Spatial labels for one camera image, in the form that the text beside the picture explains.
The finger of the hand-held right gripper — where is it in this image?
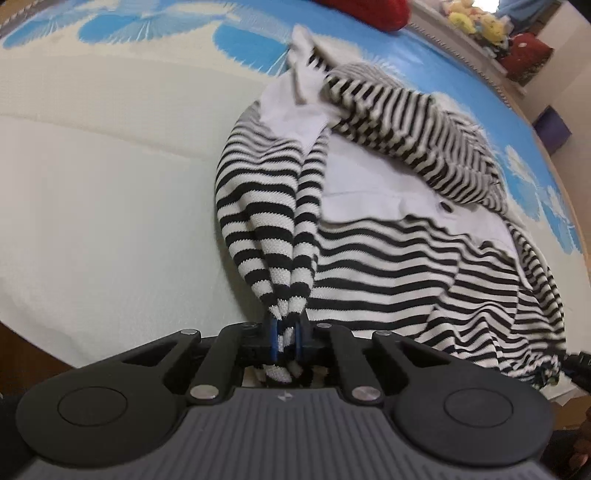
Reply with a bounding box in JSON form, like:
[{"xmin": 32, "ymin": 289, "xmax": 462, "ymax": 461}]
[{"xmin": 561, "ymin": 352, "xmax": 591, "ymax": 393}]

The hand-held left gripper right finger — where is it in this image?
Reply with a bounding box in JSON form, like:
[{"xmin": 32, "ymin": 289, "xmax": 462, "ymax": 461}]
[{"xmin": 294, "ymin": 320, "xmax": 491, "ymax": 404}]

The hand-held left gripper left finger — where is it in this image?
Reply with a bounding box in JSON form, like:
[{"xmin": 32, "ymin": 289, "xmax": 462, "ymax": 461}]
[{"xmin": 76, "ymin": 322, "xmax": 282, "ymax": 407}]

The striped romper with white vest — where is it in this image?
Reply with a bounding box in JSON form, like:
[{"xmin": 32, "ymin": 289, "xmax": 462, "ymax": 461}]
[{"xmin": 215, "ymin": 24, "xmax": 568, "ymax": 389}]

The person's right hand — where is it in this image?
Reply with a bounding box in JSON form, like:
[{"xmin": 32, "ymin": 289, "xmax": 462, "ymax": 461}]
[{"xmin": 569, "ymin": 410, "xmax": 591, "ymax": 469}]

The blue and cream bed sheet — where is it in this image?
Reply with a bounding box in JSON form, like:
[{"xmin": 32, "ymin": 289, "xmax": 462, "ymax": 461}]
[{"xmin": 0, "ymin": 0, "xmax": 585, "ymax": 402}]

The dark red cushion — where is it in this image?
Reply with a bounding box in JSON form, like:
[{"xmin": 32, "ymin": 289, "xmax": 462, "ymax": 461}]
[{"xmin": 501, "ymin": 32, "xmax": 555, "ymax": 87}]

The folded red quilt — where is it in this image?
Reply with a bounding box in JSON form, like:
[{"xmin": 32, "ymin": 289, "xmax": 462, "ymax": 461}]
[{"xmin": 318, "ymin": 0, "xmax": 413, "ymax": 32}]

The yellow round plush toy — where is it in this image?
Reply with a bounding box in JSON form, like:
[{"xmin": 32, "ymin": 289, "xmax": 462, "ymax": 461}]
[{"xmin": 479, "ymin": 16, "xmax": 512, "ymax": 47}]

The yellow duck plush toy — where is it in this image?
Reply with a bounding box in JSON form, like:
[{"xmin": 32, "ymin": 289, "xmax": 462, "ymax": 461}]
[{"xmin": 447, "ymin": 2, "xmax": 478, "ymax": 35}]

